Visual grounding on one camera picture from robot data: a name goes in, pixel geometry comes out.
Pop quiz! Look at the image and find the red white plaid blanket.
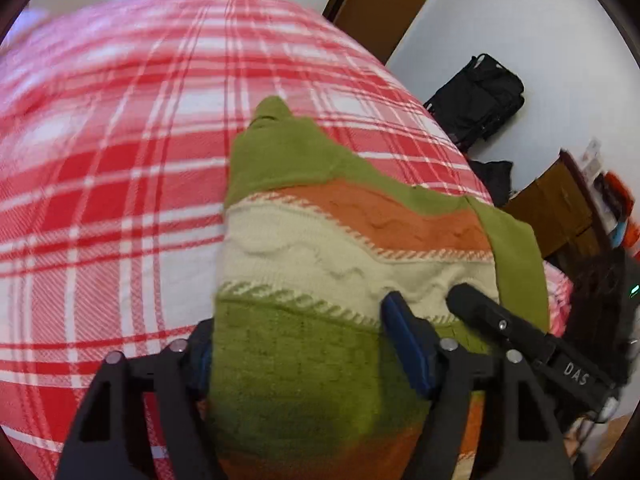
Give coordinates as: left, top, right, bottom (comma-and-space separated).
0, 0, 573, 480

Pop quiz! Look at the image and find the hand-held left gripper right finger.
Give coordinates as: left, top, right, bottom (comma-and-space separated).
381, 291, 576, 480

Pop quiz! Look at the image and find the brown wooden cabinet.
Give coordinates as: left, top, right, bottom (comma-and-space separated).
500, 149, 617, 261

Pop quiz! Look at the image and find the green striped knit sweater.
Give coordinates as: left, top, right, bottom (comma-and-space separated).
206, 96, 552, 480

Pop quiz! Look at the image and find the brown wooden door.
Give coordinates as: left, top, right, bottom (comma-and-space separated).
322, 0, 455, 64

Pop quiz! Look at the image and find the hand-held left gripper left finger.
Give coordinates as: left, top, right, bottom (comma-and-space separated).
55, 319, 221, 480

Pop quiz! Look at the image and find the black bag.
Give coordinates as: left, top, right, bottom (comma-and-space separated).
424, 53, 526, 152

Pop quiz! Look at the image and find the red orange clutter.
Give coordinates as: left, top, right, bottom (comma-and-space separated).
597, 171, 640, 248

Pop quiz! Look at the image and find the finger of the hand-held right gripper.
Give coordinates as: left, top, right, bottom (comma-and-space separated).
446, 283, 557, 372

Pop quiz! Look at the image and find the dark cloth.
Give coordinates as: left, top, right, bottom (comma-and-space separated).
469, 160, 514, 207

